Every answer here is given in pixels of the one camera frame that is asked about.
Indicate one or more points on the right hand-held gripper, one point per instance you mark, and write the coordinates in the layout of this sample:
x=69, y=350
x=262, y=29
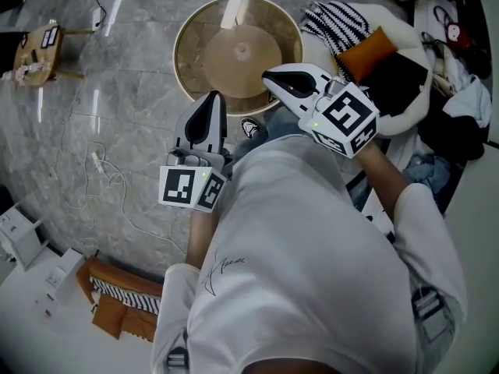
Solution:
x=347, y=115

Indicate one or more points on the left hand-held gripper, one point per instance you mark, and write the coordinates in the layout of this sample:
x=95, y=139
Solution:
x=177, y=185

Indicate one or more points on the person's left forearm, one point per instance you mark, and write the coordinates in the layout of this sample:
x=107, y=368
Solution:
x=200, y=240

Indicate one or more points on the person's right forearm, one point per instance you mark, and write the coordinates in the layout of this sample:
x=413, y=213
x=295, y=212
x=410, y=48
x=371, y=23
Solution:
x=382, y=181

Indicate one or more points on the person's blue jeans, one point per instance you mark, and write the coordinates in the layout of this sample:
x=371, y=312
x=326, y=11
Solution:
x=280, y=121

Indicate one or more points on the person's left shoe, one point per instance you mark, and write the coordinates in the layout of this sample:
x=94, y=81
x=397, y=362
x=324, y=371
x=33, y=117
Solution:
x=251, y=128

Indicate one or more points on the orange cushion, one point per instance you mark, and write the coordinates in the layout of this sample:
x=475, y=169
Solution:
x=366, y=55

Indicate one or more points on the black white zigzag blanket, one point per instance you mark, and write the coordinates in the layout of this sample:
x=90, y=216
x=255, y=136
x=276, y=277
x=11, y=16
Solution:
x=339, y=23

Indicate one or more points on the black cushion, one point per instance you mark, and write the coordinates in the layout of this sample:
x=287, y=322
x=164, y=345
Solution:
x=397, y=82

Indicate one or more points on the white beanbag chair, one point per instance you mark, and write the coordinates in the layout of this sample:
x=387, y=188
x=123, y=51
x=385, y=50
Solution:
x=405, y=111

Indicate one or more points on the white power strip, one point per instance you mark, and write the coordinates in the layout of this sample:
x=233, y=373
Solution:
x=97, y=18
x=96, y=162

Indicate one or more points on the blue denim clothes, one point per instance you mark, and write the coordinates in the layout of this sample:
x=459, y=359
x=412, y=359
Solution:
x=427, y=173

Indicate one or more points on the black clothes pile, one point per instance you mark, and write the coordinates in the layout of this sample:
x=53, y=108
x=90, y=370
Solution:
x=452, y=138

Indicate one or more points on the person's white t-shirt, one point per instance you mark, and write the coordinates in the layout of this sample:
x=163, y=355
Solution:
x=304, y=255

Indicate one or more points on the red white bag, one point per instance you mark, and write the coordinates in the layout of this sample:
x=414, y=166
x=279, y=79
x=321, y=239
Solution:
x=454, y=33

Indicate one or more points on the white cloth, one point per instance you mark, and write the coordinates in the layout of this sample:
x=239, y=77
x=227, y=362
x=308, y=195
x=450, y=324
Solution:
x=471, y=99

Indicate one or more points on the black white striped throw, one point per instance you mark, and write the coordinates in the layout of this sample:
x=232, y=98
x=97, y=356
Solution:
x=128, y=296

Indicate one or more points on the small wooden table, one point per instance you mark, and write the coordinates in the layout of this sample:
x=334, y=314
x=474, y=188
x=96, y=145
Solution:
x=37, y=58

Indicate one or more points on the pale flower bunch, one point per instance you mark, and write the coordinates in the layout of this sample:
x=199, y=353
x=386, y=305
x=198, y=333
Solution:
x=27, y=71

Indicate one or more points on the orange sofa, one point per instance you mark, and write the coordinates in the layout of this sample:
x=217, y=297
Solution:
x=113, y=318

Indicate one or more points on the white side cabinet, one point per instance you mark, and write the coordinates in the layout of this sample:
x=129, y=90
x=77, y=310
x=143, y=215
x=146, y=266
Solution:
x=19, y=236

